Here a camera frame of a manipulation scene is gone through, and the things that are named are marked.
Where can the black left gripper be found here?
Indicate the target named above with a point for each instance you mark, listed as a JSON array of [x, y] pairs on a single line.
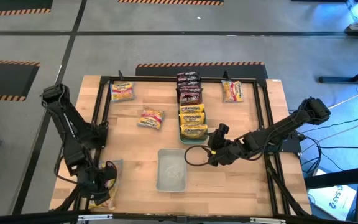
[[95, 186]]

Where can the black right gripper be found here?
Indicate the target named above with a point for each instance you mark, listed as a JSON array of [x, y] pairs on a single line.
[[224, 152]]

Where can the yellow Maruchan chicken noodles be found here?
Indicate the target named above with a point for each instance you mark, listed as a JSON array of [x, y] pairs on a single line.
[[104, 206], [192, 119], [192, 109], [194, 131]]

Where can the teal plastic bin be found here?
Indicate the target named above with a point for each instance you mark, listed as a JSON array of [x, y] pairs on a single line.
[[194, 141]]

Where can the white plastic bin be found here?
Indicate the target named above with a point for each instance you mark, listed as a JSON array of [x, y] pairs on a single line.
[[171, 171]]

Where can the dark grey translucent bin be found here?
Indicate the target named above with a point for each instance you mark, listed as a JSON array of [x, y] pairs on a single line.
[[177, 99]]

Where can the yellow noodle packet mid-left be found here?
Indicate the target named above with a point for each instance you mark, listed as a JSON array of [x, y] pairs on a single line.
[[151, 118]]

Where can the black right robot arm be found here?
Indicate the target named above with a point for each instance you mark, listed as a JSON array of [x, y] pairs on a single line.
[[284, 126]]

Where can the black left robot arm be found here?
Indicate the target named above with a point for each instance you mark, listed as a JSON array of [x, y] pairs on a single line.
[[70, 124]]

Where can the black hazard-striped floor mat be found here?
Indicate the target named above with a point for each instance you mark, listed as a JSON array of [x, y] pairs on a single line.
[[247, 72], [166, 2], [11, 3], [5, 79]]

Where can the black desk beam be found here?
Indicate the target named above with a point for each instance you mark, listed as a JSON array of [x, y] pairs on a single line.
[[337, 178]]

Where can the white printed cardboard box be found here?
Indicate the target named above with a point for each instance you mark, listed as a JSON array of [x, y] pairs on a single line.
[[331, 202]]

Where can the black desk leg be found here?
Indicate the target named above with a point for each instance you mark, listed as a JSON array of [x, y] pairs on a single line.
[[337, 80]]

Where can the silver metal bracket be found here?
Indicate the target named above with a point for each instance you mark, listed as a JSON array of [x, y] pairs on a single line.
[[267, 220], [95, 217]]

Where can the black aluminium table frame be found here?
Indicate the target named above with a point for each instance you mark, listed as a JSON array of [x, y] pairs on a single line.
[[148, 79]]

